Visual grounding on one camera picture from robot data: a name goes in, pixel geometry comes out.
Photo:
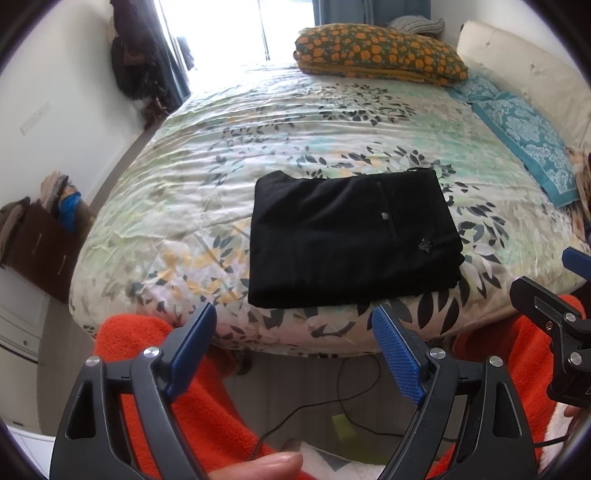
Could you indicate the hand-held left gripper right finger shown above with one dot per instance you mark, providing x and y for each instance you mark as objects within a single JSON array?
[{"x": 397, "y": 355}]

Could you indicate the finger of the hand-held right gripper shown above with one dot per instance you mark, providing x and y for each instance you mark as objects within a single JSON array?
[
  {"x": 577, "y": 263},
  {"x": 531, "y": 295}
]

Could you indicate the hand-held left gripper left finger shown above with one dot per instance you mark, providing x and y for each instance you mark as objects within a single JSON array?
[{"x": 194, "y": 350}]

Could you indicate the black pants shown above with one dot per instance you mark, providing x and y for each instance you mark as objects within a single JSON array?
[{"x": 346, "y": 230}]

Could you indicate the person's left hand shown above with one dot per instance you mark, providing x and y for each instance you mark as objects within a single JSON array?
[{"x": 258, "y": 466}]

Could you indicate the orange fleece garment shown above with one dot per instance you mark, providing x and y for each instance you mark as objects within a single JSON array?
[{"x": 212, "y": 415}]

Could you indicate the white fluffy cloth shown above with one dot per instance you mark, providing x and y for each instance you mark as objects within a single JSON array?
[{"x": 341, "y": 466}]

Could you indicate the large teal patterned pillow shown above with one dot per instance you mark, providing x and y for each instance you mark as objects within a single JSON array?
[{"x": 531, "y": 138}]

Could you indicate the floral leaf print bedspread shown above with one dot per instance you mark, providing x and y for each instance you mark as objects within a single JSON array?
[{"x": 184, "y": 184}]

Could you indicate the white cabinet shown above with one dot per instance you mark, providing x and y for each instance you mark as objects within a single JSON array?
[{"x": 21, "y": 318}]

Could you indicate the brown wooden dresser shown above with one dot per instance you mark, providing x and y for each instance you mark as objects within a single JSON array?
[{"x": 41, "y": 249}]

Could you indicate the pile of folded clothes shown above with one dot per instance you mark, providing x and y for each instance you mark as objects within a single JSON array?
[{"x": 64, "y": 203}]

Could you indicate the small teal patterned pillow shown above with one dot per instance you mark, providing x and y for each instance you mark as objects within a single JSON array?
[{"x": 475, "y": 87}]

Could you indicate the cream padded headboard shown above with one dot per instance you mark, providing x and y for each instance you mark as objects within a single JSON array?
[{"x": 521, "y": 55}]

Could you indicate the grey knitted cloth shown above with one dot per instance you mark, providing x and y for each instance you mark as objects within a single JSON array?
[{"x": 415, "y": 24}]

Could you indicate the orange floral print pillow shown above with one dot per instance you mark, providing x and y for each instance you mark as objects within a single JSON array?
[{"x": 378, "y": 48}]

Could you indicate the dark hanging clothes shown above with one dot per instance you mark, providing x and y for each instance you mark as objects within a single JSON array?
[{"x": 143, "y": 60}]

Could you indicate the teal curtain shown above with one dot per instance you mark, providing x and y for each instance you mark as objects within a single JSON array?
[{"x": 369, "y": 11}]

